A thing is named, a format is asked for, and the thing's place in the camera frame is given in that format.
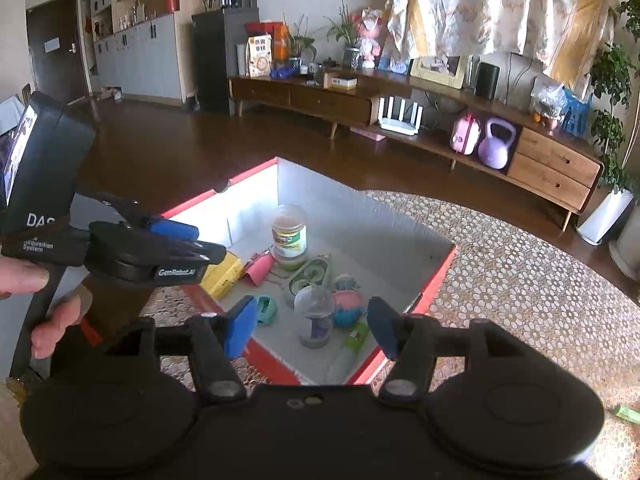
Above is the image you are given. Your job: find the wooden TV cabinet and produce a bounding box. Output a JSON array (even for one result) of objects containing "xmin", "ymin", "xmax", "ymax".
[{"xmin": 228, "ymin": 68, "xmax": 600, "ymax": 219}]

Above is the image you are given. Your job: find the orange snack box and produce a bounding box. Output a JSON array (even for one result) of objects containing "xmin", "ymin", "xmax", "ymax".
[{"xmin": 246, "ymin": 35, "xmax": 272, "ymax": 78}]

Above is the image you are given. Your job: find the white green tube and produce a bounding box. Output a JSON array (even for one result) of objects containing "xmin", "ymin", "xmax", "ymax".
[{"xmin": 326, "ymin": 318, "xmax": 370, "ymax": 385}]

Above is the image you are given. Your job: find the tall potted tree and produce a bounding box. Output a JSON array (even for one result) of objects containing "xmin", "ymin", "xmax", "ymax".
[{"xmin": 575, "ymin": 0, "xmax": 639, "ymax": 245}]

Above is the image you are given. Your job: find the blue gift bag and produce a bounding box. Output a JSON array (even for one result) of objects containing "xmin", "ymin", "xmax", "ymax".
[{"xmin": 561, "ymin": 88, "xmax": 592, "ymax": 139}]

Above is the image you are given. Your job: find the small green tube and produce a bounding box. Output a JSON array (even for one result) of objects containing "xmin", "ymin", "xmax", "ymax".
[{"xmin": 612, "ymin": 404, "xmax": 640, "ymax": 425}]

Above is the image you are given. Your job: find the plastic bag of fruit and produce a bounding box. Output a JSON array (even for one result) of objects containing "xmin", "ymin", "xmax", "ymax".
[{"xmin": 529, "ymin": 76, "xmax": 567, "ymax": 131}]

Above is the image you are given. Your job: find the purple kettlebell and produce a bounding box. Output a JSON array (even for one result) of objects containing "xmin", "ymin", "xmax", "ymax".
[{"xmin": 477, "ymin": 117, "xmax": 518, "ymax": 170}]

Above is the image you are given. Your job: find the red cardboard storage box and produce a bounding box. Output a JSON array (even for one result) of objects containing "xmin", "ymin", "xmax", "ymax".
[{"xmin": 163, "ymin": 158, "xmax": 456, "ymax": 385}]

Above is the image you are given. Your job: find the grey wall cabinet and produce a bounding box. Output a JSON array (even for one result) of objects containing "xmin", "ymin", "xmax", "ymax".
[{"xmin": 93, "ymin": 13, "xmax": 182, "ymax": 105}]

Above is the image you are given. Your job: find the yellow small box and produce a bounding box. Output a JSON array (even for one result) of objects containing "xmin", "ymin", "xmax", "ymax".
[{"xmin": 201, "ymin": 252, "xmax": 244, "ymax": 301}]

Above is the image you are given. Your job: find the green avocado toy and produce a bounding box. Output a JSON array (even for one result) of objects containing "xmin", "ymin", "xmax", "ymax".
[{"xmin": 285, "ymin": 256, "xmax": 331, "ymax": 304}]

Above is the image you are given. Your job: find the clear plastic cup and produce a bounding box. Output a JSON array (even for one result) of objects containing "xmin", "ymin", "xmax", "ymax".
[{"xmin": 294, "ymin": 285, "xmax": 335, "ymax": 349}]

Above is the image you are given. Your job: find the dark wooden door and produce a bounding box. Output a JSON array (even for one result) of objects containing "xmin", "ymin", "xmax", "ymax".
[{"xmin": 26, "ymin": 0, "xmax": 89, "ymax": 104}]

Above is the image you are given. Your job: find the green label plastic jar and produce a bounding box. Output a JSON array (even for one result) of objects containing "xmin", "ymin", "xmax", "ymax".
[{"xmin": 271, "ymin": 205, "xmax": 308, "ymax": 271}]

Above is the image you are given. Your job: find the cream picture frame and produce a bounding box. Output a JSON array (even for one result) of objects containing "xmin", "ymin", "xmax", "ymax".
[{"xmin": 410, "ymin": 55, "xmax": 469, "ymax": 89}]

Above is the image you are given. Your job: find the white wifi router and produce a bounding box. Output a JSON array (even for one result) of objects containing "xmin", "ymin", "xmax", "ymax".
[{"xmin": 378, "ymin": 96, "xmax": 423, "ymax": 136}]

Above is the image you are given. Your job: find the floral hanging cloth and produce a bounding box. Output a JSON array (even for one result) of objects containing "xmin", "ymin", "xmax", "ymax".
[{"xmin": 386, "ymin": 0, "xmax": 618, "ymax": 94}]

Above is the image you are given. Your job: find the pink folded card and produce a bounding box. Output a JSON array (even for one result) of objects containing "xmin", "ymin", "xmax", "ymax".
[{"xmin": 242, "ymin": 249, "xmax": 274, "ymax": 287}]

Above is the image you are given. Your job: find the pink doll figure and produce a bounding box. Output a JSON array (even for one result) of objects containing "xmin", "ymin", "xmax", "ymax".
[{"xmin": 352, "ymin": 8, "xmax": 385, "ymax": 70}]

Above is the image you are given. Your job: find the small potted plant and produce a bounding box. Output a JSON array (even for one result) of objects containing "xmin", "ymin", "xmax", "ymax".
[{"xmin": 326, "ymin": 0, "xmax": 361, "ymax": 70}]

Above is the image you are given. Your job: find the person's left hand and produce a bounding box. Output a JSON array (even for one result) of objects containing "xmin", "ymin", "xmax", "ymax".
[{"xmin": 1, "ymin": 257, "xmax": 92, "ymax": 376}]

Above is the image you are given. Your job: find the black cylindrical speaker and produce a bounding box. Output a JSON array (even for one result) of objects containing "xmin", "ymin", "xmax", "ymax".
[{"xmin": 474, "ymin": 62, "xmax": 500, "ymax": 101}]

